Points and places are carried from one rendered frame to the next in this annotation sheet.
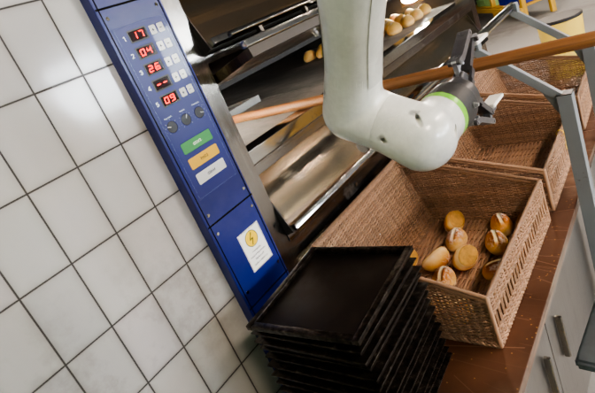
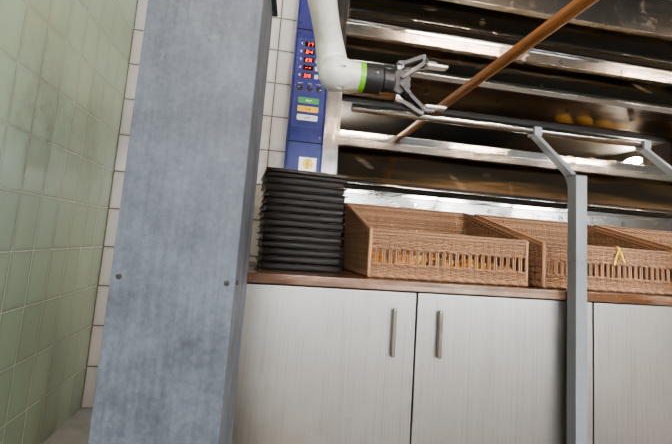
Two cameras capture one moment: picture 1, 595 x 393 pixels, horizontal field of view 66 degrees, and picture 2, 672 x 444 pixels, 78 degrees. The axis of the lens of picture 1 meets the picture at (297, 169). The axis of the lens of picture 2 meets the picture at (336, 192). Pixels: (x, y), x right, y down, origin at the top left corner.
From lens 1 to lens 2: 1.26 m
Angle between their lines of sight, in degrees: 43
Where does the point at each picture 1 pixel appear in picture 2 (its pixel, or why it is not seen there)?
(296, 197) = (355, 172)
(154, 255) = not seen: hidden behind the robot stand
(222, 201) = (303, 134)
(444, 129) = (333, 61)
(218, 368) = not seen: hidden behind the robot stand
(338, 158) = (407, 177)
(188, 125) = (308, 91)
